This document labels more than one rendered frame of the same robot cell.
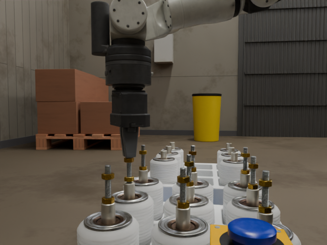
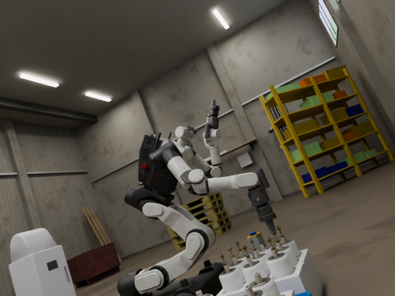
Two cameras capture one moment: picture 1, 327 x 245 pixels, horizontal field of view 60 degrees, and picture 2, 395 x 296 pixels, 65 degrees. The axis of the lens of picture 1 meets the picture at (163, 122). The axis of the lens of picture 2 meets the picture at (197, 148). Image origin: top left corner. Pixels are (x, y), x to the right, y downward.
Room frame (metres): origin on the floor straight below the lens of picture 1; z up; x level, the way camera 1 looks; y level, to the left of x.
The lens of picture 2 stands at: (2.08, 0.22, 0.54)
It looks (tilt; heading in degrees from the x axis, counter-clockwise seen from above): 11 degrees up; 192
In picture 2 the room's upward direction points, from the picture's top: 22 degrees counter-clockwise
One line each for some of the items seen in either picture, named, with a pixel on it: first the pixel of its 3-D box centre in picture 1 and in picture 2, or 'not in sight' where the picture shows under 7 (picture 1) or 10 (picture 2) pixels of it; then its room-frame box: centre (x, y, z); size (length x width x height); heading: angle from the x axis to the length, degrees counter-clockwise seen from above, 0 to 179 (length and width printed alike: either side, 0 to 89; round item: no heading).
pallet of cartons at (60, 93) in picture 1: (97, 109); not in sight; (3.49, 0.82, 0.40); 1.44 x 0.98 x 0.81; 172
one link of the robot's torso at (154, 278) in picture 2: not in sight; (156, 276); (0.20, -0.74, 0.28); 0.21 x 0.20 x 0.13; 82
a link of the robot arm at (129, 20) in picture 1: (121, 33); (255, 183); (0.54, 0.08, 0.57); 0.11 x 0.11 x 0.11; 8
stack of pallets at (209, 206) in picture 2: not in sight; (198, 220); (-4.59, -1.84, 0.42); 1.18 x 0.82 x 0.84; 82
